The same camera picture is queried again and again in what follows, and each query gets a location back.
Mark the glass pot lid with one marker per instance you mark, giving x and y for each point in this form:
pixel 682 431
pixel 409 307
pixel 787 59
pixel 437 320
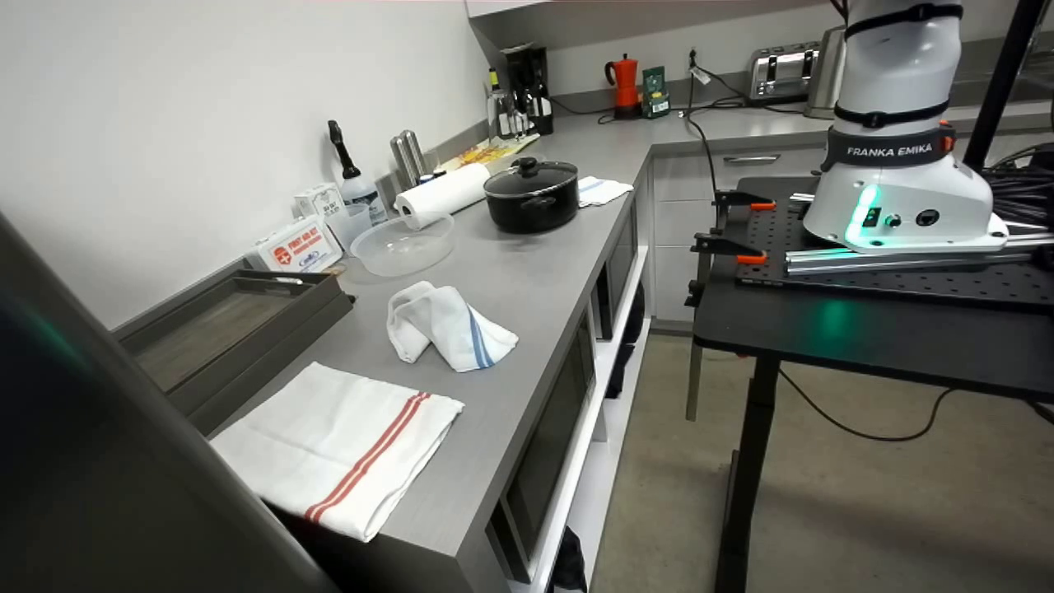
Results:
pixel 547 176

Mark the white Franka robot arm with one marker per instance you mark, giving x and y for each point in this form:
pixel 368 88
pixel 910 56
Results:
pixel 901 68

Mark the black cooking pot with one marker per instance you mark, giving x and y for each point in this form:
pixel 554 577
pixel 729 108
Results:
pixel 530 216

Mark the crumpled white blue-striped cloth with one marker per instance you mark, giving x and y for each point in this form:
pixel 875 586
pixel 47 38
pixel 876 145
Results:
pixel 450 325

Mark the folded white blue-striped cloth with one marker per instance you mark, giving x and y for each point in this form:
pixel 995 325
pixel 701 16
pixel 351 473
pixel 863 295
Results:
pixel 602 189

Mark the white paper towel roll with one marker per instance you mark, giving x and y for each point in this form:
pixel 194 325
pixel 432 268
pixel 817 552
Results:
pixel 445 195

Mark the clear plastic bowl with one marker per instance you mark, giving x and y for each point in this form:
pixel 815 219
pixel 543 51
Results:
pixel 398 250

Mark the built-in black microwave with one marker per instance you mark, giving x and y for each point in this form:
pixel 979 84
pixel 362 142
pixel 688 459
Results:
pixel 543 440

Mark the yellow cloth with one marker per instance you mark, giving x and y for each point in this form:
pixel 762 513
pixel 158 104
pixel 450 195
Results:
pixel 483 152

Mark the steel shaker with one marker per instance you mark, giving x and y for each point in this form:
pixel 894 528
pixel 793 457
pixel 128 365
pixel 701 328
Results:
pixel 398 163
pixel 415 152

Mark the spray bottle with black trigger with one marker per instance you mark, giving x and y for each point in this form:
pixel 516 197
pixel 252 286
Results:
pixel 358 197

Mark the black coffee machine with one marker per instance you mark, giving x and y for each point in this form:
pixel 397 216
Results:
pixel 525 88

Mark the small white box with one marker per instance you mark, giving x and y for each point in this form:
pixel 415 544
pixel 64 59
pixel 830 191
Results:
pixel 327 204

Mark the red white package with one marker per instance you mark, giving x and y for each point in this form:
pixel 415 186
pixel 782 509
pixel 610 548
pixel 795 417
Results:
pixel 297 245

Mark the red kettle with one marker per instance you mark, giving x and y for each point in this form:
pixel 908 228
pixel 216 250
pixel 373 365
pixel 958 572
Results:
pixel 625 84

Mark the green box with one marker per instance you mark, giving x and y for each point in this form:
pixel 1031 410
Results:
pixel 658 94

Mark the flat white red-striped cloth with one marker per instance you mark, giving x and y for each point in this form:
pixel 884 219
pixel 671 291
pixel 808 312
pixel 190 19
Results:
pixel 329 440

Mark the silver toaster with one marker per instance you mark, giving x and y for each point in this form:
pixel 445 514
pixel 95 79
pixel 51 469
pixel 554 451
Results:
pixel 785 74

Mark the black robot table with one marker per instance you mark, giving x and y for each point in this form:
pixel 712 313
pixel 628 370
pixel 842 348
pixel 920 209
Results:
pixel 876 330

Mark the steel canister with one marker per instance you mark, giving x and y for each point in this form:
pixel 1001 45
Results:
pixel 823 70

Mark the large black panel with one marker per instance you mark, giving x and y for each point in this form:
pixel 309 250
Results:
pixel 99 473

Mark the black tripod pole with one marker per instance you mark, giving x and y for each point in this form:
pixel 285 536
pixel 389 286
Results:
pixel 1006 77

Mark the aluminium rail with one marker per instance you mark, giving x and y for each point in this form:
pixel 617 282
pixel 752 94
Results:
pixel 901 258

